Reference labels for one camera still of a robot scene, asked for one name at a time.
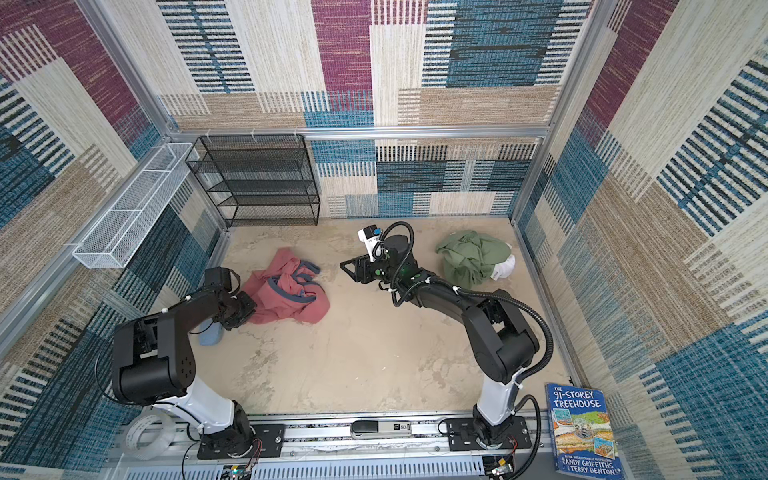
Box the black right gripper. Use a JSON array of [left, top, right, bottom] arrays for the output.
[[340, 252, 400, 285]]

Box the red cloth with blue trim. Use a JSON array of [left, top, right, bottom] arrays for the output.
[[242, 247, 330, 324]]

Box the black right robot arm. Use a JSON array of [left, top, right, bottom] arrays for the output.
[[340, 225, 554, 448]]

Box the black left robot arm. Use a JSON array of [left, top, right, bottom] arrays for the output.
[[111, 267, 256, 458]]

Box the green cloth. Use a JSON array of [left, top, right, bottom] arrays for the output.
[[435, 230, 513, 290]]

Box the white cloth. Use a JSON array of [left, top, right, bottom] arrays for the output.
[[490, 254, 516, 281]]

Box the blue oval pad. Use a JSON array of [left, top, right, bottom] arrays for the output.
[[196, 320, 224, 346]]

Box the clear tape roll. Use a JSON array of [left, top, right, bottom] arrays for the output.
[[122, 410, 176, 460]]

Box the circuit board with green led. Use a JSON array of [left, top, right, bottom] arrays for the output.
[[220, 465, 252, 480]]

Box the right circuit board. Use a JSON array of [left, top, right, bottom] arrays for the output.
[[482, 456, 516, 480]]

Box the treehouse paperback book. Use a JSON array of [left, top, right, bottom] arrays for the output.
[[545, 383, 625, 479]]

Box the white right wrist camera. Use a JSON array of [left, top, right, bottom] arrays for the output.
[[358, 225, 382, 262]]

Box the black wire mesh shelf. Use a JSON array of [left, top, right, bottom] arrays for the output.
[[185, 134, 321, 228]]

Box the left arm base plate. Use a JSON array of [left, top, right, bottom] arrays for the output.
[[196, 424, 286, 460]]

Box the white wire mesh basket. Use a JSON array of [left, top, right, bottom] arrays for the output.
[[72, 143, 192, 269]]

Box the black device on rail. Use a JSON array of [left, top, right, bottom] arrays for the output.
[[350, 420, 412, 439]]

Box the aluminium front rail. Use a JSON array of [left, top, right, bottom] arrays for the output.
[[107, 410, 559, 480]]

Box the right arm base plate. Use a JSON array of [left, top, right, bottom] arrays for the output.
[[438, 416, 533, 451]]

